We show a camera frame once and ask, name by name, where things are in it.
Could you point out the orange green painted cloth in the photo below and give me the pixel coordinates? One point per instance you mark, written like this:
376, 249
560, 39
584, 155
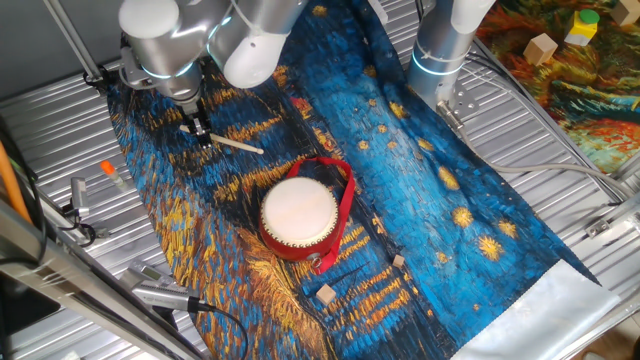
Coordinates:
590, 90

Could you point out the aluminium frame bar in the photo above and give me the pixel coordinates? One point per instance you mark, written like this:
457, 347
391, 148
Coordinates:
75, 280

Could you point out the grey metal frame rod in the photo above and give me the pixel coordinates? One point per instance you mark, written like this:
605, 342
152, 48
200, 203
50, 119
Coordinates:
70, 40

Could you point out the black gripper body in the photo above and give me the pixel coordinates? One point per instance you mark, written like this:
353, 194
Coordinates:
195, 111

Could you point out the yellow block with green cap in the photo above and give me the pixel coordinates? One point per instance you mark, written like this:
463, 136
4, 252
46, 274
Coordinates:
581, 29

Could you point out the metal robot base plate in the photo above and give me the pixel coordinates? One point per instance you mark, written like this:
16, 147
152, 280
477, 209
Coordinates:
467, 102

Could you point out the silver depth camera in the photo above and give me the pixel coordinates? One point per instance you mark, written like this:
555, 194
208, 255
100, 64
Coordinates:
162, 296

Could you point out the small silver box device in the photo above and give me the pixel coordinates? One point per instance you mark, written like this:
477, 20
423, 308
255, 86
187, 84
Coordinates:
79, 195

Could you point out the red drum with white skin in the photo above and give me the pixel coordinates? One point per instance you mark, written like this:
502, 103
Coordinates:
300, 212

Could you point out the blue starry night painted cloth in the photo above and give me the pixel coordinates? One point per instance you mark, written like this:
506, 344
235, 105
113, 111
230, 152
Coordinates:
400, 200

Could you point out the big wooden cube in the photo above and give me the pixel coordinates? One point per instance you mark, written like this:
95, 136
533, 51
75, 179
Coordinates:
540, 49
627, 11

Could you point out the aluminium profile with bracket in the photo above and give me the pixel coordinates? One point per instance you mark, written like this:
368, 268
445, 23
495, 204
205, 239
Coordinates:
615, 217

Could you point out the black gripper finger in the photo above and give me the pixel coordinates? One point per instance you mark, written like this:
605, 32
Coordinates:
202, 139
206, 124

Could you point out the glue stick with orange cap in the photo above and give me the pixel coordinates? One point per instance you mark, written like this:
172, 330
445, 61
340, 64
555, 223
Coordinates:
112, 174

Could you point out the orange tube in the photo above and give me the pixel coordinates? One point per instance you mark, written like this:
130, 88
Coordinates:
10, 182

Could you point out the small wooden cube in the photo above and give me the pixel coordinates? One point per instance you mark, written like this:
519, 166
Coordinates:
398, 261
326, 294

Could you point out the pale wooden drumstick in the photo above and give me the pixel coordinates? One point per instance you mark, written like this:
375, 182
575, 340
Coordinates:
235, 144

